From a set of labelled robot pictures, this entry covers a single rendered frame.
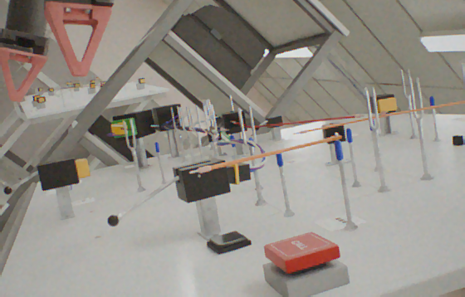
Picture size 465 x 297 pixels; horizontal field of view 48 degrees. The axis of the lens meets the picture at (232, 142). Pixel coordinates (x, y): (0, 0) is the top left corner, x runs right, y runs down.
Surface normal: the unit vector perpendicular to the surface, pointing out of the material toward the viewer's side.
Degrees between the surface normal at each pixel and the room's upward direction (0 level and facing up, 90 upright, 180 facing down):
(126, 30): 90
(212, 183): 87
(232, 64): 90
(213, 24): 90
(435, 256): 50
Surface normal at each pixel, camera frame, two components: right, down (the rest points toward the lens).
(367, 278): -0.18, -0.98
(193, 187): 0.36, 0.04
